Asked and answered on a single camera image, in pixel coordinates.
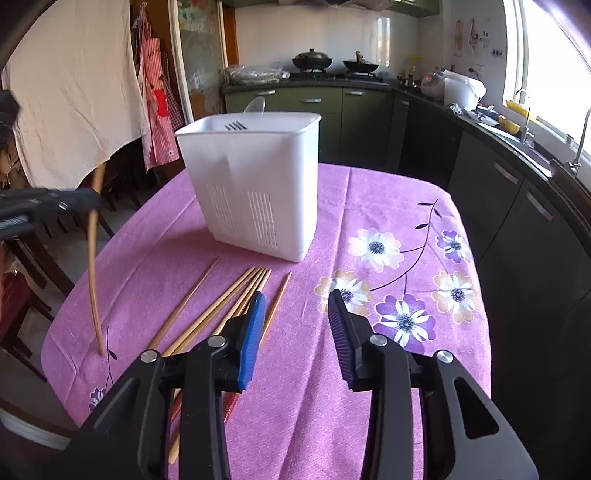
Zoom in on white plastic container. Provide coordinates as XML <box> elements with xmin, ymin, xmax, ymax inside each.
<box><xmin>443</xmin><ymin>70</ymin><xmax>486</xmax><ymax>110</ymax></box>

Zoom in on pink striped apron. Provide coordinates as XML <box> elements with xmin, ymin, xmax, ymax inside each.
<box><xmin>130</xmin><ymin>4</ymin><xmax>153</xmax><ymax>84</ymax></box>

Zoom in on stainless steel sink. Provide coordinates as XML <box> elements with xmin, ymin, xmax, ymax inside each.
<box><xmin>480</xmin><ymin>122</ymin><xmax>555</xmax><ymax>178</ymax></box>

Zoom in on bunch of wooden chopsticks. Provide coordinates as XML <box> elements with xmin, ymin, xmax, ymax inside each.
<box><xmin>147</xmin><ymin>256</ymin><xmax>293</xmax><ymax>464</ymax></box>

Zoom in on black gas stove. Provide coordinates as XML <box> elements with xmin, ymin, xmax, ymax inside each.
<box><xmin>288</xmin><ymin>69</ymin><xmax>391</xmax><ymax>85</ymax></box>

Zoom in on wall stickers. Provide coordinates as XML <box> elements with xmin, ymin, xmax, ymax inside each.
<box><xmin>452</xmin><ymin>18</ymin><xmax>504</xmax><ymax>58</ymax></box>

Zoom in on silver rice cooker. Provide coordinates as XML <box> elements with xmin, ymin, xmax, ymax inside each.
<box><xmin>421</xmin><ymin>71</ymin><xmax>448</xmax><ymax>100</ymax></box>

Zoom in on condiment bottles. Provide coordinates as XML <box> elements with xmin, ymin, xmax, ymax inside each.
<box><xmin>397</xmin><ymin>55</ymin><xmax>422</xmax><ymax>86</ymax></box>

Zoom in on white plastic utensil holder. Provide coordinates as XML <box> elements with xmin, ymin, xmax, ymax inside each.
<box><xmin>174</xmin><ymin>112</ymin><xmax>322</xmax><ymax>263</ymax></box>

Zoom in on white hanging cloth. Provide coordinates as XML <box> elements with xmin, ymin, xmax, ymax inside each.
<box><xmin>2</xmin><ymin>0</ymin><xmax>151</xmax><ymax>191</ymax></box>

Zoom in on dark base cabinet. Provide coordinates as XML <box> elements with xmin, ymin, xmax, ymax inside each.
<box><xmin>392</xmin><ymin>90</ymin><xmax>591</xmax><ymax>462</ymax></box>

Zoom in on red cushioned chair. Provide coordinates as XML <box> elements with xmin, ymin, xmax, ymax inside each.
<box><xmin>0</xmin><ymin>272</ymin><xmax>56</xmax><ymax>370</ymax></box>

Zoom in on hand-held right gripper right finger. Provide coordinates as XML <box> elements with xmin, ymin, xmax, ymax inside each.
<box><xmin>327</xmin><ymin>288</ymin><xmax>539</xmax><ymax>480</ymax></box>

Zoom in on light bamboo chopstick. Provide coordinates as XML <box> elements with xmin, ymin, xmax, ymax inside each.
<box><xmin>88</xmin><ymin>161</ymin><xmax>108</xmax><ymax>356</ymax></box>

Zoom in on frosted glass sliding door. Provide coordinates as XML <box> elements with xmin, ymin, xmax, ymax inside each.
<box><xmin>168</xmin><ymin>0</ymin><xmax>238</xmax><ymax>134</ymax></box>

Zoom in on kitchen window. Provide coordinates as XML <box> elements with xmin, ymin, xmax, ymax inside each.
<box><xmin>503</xmin><ymin>0</ymin><xmax>591</xmax><ymax>153</ymax></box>

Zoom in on black wok with lid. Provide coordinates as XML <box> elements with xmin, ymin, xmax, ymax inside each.
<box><xmin>292</xmin><ymin>48</ymin><xmax>334</xmax><ymax>71</ymax></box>

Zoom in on purple floral tablecloth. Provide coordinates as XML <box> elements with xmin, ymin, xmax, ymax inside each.
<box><xmin>41</xmin><ymin>162</ymin><xmax>492</xmax><ymax>480</ymax></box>

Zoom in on black wok with spatula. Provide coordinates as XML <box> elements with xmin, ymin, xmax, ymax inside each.
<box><xmin>342</xmin><ymin>51</ymin><xmax>380</xmax><ymax>73</ymax></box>

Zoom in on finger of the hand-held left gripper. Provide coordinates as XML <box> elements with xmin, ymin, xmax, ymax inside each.
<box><xmin>0</xmin><ymin>205</ymin><xmax>68</xmax><ymax>241</ymax></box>
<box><xmin>0</xmin><ymin>186</ymin><xmax>103</xmax><ymax>214</ymax></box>

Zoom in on clear plastic bag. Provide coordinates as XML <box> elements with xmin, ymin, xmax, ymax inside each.
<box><xmin>226</xmin><ymin>65</ymin><xmax>291</xmax><ymax>86</ymax></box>

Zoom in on chrome sink faucet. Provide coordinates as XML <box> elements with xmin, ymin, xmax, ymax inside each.
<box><xmin>515</xmin><ymin>89</ymin><xmax>536</xmax><ymax>146</ymax></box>

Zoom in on red checked apron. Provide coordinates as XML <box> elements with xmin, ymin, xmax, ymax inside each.
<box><xmin>139</xmin><ymin>37</ymin><xmax>185</xmax><ymax>171</ymax></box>

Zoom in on dark wooden chair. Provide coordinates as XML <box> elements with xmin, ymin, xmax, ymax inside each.
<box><xmin>104</xmin><ymin>154</ymin><xmax>144</xmax><ymax>213</ymax></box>

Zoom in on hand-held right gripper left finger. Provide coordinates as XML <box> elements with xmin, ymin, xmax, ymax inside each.
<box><xmin>60</xmin><ymin>291</ymin><xmax>267</xmax><ymax>480</ymax></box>

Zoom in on dishes on counter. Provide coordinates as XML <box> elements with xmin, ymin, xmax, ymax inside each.
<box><xmin>445</xmin><ymin>104</ymin><xmax>502</xmax><ymax>127</ymax></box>

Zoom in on chrome tall faucet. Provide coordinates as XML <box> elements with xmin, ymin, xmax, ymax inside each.
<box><xmin>568</xmin><ymin>107</ymin><xmax>591</xmax><ymax>174</ymax></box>

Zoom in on green base cabinet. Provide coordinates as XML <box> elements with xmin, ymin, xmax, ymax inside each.
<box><xmin>224</xmin><ymin>85</ymin><xmax>395</xmax><ymax>167</ymax></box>

